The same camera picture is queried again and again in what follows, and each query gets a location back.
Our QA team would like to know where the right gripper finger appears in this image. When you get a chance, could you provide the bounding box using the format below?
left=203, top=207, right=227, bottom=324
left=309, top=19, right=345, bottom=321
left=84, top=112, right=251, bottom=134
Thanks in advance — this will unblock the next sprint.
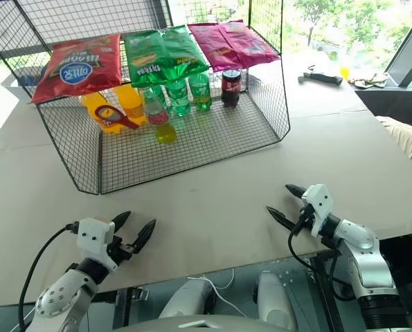
left=265, top=205, right=300, bottom=232
left=284, top=183, right=309, bottom=201

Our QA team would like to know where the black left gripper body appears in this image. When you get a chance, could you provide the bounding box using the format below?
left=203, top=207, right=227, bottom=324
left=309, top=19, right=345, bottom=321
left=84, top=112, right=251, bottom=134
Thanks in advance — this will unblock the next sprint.
left=107, top=234, right=141, bottom=266

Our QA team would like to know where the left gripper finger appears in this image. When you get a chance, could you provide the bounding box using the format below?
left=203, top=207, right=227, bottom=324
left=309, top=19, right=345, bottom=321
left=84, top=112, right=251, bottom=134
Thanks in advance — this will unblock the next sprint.
left=109, top=210, right=133, bottom=239
left=132, top=218, right=157, bottom=256

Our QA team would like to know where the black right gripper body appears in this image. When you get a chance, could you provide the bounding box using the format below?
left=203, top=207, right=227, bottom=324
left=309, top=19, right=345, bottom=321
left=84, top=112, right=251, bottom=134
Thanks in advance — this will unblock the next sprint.
left=297, top=203, right=316, bottom=229

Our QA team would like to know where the glass bottle with red label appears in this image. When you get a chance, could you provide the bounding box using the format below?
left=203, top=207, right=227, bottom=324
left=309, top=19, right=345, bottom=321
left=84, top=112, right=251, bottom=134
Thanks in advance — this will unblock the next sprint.
left=142, top=86, right=177, bottom=145

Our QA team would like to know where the dark cola plastic bottle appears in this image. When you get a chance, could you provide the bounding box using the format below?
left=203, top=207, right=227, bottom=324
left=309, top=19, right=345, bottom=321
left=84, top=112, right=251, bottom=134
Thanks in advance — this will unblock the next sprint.
left=220, top=68, right=243, bottom=110

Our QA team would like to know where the orange soda plastic bottle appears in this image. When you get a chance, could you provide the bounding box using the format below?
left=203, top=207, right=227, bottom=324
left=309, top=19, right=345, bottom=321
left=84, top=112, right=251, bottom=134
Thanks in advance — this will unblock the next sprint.
left=114, top=84, right=147, bottom=125
left=80, top=91, right=123, bottom=134

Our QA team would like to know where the green soda plastic bottle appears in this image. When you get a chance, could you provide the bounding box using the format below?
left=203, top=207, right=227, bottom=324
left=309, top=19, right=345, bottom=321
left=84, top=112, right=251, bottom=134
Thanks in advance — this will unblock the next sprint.
left=188, top=71, right=213, bottom=112
left=163, top=77, right=192, bottom=118

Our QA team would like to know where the silver left robot leg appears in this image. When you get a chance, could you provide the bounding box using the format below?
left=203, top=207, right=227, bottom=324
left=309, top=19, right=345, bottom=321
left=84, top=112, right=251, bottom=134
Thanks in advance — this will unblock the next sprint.
left=159, top=278, right=217, bottom=319

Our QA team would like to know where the silver robot leg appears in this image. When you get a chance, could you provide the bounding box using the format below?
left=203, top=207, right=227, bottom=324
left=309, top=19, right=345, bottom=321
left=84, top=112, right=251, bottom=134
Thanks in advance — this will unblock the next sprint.
left=159, top=278, right=217, bottom=319
left=257, top=271, right=296, bottom=331

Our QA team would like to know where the silver right robot leg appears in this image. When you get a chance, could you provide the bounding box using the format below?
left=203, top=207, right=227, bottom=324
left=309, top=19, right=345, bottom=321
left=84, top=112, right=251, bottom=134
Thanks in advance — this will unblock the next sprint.
left=257, top=271, right=296, bottom=331

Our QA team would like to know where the grey robot torso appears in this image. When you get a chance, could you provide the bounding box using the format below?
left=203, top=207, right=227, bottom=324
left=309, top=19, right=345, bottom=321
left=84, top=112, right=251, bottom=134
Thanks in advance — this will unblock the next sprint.
left=111, top=314, right=289, bottom=332

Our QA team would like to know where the person's khaki trouser leg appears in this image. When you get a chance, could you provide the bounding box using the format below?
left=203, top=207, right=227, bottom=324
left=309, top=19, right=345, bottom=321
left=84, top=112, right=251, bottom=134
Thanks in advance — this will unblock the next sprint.
left=377, top=116, right=412, bottom=170

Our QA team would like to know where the camouflage cloth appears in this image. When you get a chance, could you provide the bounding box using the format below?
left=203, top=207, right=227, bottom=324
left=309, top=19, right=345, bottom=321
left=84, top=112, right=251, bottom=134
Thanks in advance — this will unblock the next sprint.
left=347, top=74, right=389, bottom=89

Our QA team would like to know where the magenta chip bag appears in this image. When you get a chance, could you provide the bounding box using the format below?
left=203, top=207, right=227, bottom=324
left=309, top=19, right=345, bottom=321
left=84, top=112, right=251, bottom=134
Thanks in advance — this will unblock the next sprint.
left=187, top=22, right=243, bottom=73
left=219, top=20, right=282, bottom=68

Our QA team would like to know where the red chip bag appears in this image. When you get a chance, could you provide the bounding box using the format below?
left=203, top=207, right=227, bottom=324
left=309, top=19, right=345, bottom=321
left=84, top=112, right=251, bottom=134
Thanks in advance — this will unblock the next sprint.
left=30, top=33, right=123, bottom=104

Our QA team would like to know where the green chip bag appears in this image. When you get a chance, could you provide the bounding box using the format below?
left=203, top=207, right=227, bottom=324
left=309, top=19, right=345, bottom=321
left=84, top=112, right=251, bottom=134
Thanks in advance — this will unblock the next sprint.
left=123, top=30, right=168, bottom=89
left=160, top=24, right=210, bottom=82

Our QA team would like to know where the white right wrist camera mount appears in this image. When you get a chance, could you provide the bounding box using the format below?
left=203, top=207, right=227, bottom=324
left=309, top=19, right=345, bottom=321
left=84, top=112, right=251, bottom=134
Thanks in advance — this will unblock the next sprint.
left=301, top=184, right=331, bottom=238

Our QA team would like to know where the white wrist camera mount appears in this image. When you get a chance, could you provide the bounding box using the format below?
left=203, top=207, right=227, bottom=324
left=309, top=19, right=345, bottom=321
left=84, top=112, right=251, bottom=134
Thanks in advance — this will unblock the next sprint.
left=76, top=217, right=122, bottom=270
left=301, top=184, right=331, bottom=238

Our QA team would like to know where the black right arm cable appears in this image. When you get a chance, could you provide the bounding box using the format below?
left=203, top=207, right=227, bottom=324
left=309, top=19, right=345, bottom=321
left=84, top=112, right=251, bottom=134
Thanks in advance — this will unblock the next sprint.
left=287, top=207, right=366, bottom=312

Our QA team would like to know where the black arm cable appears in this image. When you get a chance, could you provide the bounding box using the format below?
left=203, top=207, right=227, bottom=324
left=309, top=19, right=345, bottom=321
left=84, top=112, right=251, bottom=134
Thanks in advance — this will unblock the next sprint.
left=287, top=207, right=366, bottom=312
left=17, top=221, right=80, bottom=332

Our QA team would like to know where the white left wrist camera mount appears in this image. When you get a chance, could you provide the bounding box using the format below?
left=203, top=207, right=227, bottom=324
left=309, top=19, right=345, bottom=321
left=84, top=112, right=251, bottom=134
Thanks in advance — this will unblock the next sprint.
left=76, top=217, right=122, bottom=270

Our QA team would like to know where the black wire mesh rack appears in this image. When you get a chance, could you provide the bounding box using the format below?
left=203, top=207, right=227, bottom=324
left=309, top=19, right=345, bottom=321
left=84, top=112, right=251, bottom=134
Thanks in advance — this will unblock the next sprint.
left=0, top=0, right=292, bottom=195

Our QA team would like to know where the black table frame beam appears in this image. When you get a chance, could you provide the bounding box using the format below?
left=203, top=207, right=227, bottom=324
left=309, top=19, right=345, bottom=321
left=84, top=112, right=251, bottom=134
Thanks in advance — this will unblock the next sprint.
left=307, top=250, right=347, bottom=332

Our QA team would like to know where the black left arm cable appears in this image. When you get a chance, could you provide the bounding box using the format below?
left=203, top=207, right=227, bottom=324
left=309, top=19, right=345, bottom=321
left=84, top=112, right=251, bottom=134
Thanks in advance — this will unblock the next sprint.
left=17, top=221, right=80, bottom=332

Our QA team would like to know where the thin white cable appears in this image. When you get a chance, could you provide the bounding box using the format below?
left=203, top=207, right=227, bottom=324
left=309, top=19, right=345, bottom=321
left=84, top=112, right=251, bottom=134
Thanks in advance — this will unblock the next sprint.
left=186, top=268, right=248, bottom=317

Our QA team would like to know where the black handled hammer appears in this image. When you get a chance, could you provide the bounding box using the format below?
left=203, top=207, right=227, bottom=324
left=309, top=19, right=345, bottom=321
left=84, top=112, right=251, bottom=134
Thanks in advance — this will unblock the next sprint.
left=298, top=65, right=343, bottom=86

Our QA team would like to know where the black window frame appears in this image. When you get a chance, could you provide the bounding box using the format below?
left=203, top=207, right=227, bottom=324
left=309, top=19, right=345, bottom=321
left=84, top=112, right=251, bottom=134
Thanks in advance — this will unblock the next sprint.
left=387, top=5, right=412, bottom=87

